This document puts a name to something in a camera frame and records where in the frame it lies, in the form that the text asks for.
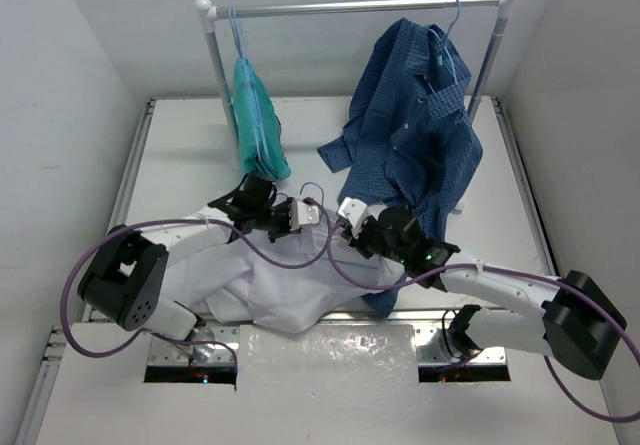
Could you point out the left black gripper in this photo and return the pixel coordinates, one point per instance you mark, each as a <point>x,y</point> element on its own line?
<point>282,216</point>

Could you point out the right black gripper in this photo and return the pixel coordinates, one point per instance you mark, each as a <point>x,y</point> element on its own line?
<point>358,242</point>

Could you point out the light blue wire hanger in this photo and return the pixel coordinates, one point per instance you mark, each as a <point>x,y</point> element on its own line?
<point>314,192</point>

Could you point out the white shirt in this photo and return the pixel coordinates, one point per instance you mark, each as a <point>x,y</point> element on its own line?
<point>286,285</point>

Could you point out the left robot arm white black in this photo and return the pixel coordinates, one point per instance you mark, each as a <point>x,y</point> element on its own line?
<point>125,278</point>

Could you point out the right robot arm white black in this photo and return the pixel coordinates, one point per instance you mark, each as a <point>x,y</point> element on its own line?
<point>567,318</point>

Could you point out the light blue hanger with teal garment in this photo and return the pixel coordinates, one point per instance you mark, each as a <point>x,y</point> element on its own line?
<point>239,35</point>

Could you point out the blue checked shirt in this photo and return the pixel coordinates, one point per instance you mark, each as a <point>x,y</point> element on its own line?
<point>408,140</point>

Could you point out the light blue hanger under blue shirt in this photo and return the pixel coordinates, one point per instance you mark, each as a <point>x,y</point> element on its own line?
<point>445,41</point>

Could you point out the teal green garment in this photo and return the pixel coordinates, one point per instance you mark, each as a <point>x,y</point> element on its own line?
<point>275,167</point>

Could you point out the crinkled white plastic sheet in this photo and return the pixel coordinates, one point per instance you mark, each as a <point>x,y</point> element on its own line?
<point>348,356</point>

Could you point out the white and silver clothes rack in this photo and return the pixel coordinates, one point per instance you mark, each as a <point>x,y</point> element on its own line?
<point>209,14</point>

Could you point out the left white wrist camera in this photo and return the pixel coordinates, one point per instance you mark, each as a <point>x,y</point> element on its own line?
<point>304,214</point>

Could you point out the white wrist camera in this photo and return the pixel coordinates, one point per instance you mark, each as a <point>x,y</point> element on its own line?
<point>354,211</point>
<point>304,214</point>

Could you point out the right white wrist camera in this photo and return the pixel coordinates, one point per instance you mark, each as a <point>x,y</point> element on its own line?
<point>354,211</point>

